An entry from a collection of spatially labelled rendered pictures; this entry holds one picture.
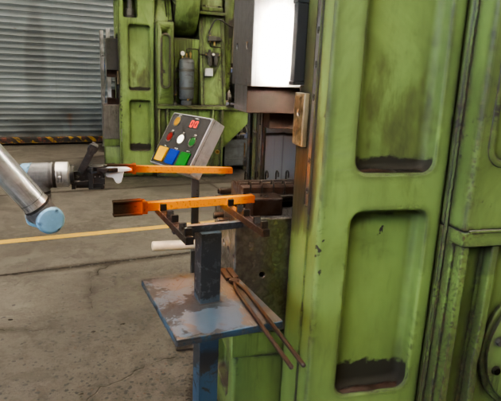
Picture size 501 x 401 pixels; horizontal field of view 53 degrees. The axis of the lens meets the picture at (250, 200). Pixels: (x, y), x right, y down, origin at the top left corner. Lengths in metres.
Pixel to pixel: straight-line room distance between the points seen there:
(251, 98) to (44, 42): 8.09
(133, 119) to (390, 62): 5.45
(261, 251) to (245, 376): 0.51
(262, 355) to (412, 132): 0.99
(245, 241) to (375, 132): 0.58
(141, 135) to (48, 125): 3.24
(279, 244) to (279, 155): 0.50
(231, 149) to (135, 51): 1.91
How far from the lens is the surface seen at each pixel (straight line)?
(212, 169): 1.92
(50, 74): 9.78
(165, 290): 1.57
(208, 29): 7.12
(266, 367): 2.06
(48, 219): 1.77
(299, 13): 1.70
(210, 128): 2.33
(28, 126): 9.83
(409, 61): 1.70
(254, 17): 1.81
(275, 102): 1.88
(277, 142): 2.17
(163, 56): 6.74
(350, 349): 1.88
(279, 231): 1.82
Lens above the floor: 1.41
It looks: 14 degrees down
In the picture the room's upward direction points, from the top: 2 degrees clockwise
